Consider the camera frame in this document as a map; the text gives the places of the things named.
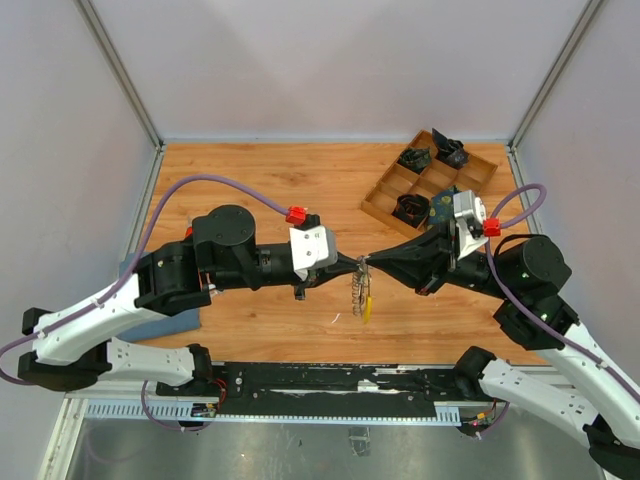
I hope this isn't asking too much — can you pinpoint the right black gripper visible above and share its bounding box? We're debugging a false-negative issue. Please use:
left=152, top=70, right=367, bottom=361
left=366, top=216, right=516, bottom=299

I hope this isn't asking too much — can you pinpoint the large keyring with yellow handle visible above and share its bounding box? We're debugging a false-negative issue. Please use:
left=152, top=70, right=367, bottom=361
left=351, top=256, right=372, bottom=324

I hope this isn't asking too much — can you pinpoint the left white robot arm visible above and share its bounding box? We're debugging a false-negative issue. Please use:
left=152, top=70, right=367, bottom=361
left=17, top=205, right=358, bottom=396

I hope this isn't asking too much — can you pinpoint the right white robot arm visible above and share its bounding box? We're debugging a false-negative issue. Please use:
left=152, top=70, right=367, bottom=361
left=365, top=225, right=639, bottom=479

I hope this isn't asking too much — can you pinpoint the black orange rolled tie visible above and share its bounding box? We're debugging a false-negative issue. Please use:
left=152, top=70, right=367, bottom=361
left=392, top=194, right=430, bottom=228

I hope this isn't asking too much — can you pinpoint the blue yellow leaf tie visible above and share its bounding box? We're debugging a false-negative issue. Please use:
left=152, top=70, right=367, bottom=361
left=427, top=185, right=459, bottom=229

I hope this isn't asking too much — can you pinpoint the wooden compartment tray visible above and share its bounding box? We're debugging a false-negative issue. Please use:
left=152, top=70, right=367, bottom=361
left=360, top=130, right=498, bottom=238

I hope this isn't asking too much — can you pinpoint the green patterned rolled tie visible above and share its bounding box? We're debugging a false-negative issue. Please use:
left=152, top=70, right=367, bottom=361
left=397, top=147, right=432, bottom=174

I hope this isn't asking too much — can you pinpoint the dark rolled tie top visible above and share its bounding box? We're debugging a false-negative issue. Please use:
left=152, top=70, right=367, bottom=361
left=431, top=129, right=469, bottom=170

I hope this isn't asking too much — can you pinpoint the folded blue cloth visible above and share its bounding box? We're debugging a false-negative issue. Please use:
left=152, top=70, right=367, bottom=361
left=117, top=252, right=204, bottom=344

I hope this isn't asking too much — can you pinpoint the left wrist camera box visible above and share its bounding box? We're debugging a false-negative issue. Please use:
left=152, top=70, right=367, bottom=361
left=289, top=225, right=338, bottom=281

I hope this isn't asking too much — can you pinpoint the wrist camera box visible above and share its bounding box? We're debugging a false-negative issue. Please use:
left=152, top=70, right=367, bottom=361
left=453, top=190, right=488, bottom=260
left=289, top=225, right=338, bottom=281

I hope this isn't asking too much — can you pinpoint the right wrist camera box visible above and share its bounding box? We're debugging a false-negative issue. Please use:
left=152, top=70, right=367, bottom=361
left=453, top=190, right=488, bottom=260

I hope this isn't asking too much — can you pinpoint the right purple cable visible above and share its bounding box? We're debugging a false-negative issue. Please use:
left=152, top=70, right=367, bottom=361
left=482, top=183, right=640, bottom=406

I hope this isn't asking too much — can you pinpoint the purple cable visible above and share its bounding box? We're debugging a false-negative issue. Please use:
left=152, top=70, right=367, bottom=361
left=482, top=183, right=640, bottom=406
left=0, top=174, right=306, bottom=386

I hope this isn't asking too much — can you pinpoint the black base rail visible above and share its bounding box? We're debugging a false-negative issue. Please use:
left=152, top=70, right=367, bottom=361
left=155, top=362, right=491, bottom=419

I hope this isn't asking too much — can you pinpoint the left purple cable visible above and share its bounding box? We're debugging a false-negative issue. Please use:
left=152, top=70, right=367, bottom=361
left=0, top=174, right=306, bottom=386

